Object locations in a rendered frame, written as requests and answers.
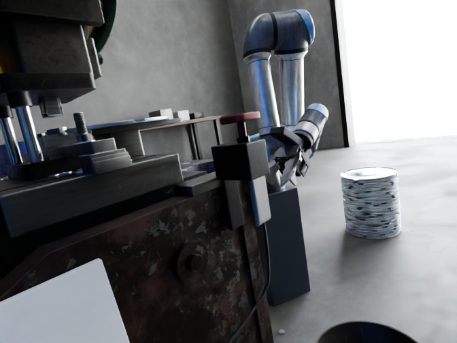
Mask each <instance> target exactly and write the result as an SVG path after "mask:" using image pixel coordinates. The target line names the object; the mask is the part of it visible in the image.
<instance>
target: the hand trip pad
mask: <svg viewBox="0 0 457 343"><path fill-rule="evenodd" d="M259 118H260V112H259V111H252V112H243V113H238V114H231V115H227V116H221V118H220V124H221V125H227V124H232V123H237V129H238V134H239V137H245V136H247V132H246V124H245V122H244V121H249V120H255V119H259Z"/></svg>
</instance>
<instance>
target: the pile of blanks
mask: <svg viewBox="0 0 457 343"><path fill-rule="evenodd" d="M397 173H398V172H397ZM340 178H341V190H342V196H343V207H344V216H345V228H346V231H347V232H348V233H349V234H350V235H353V236H355V237H358V238H364V239H371V240H379V239H386V238H391V237H394V236H396V235H398V234H399V233H400V232H401V211H400V202H399V196H400V195H399V187H398V185H399V184H398V175H397V174H395V175H394V176H391V177H388V178H382V179H377V180H347V179H344V178H342V177H340Z"/></svg>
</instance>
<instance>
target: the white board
mask: <svg viewBox="0 0 457 343"><path fill-rule="evenodd" d="M0 343H130V342H129V339H128V336H127V334H126V330H125V328H124V324H123V322H122V318H121V315H120V312H119V310H118V307H117V304H116V300H115V298H114V294H113V292H112V288H111V286H110V283H109V280H108V277H107V274H106V271H105V268H104V265H103V262H102V260H101V259H99V258H98V259H95V260H93V261H91V262H88V263H86V264H84V265H81V266H79V267H77V268H75V269H73V270H70V271H68V272H66V273H64V274H61V275H60V276H57V277H55V278H53V279H50V280H48V281H46V282H43V283H41V284H39V285H37V286H35V287H32V288H30V289H28V290H26V291H23V292H21V293H19V294H17V295H15V296H12V297H10V298H8V299H5V300H3V301H0Z"/></svg>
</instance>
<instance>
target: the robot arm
mask: <svg viewBox="0 0 457 343"><path fill-rule="evenodd" d="M314 35H315V31H314V22H313V20H312V17H311V16H310V14H309V12H308V11H307V10H295V9H293V10H288V11H283V12H273V13H265V14H261V15H259V16H257V17H256V18H255V19H254V20H253V21H252V22H251V23H250V25H249V26H248V28H247V30H246V32H245V35H244V38H243V43H242V55H243V62H245V63H247V66H248V73H249V77H250V85H251V89H252V96H253V100H254V108H255V111H259V112H260V118H259V119H257V124H258V131H259V133H258V134H256V135H252V136H250V140H261V139H265V144H266V149H267V158H268V163H269V171H270V173H269V174H267V175H265V180H266V185H267V194H272V193H276V192H279V191H282V190H283V189H285V184H286V183H287V182H288V181H290V182H291V183H292V184H293V185H294V186H296V185H297V179H296V176H297V177H301V174H302V176H303V177H304V176H305V174H306V173H307V170H308V169H309V166H310V164H309V161H308V159H310V158H312V157H313V156H314V154H315V152H316V150H317V148H318V142H319V139H320V135H321V133H322V129H323V126H324V123H325V122H326V121H327V118H328V110H327V109H326V107H324V106H323V105H321V104H319V103H313V104H311V105H310V106H309V107H308V108H307V109H306V110H305V111H304V91H303V57H304V56H305V54H306V53H307V47H308V46H309V45H310V44H312V42H313V41H314ZM271 50H274V55H275V56H276V57H277V58H278V59H279V66H280V97H281V113H282V123H281V125H280V121H279V116H278V112H277V104H276V100H275V92H274V87H273V80H272V75H271V68H270V63H269V58H270V56H271ZM277 162H278V164H277ZM306 166H307V169H306V171H305V172H304V169H305V167H306ZM278 170H279V171H280V172H281V174H282V176H281V175H280V173H279V171H278Z"/></svg>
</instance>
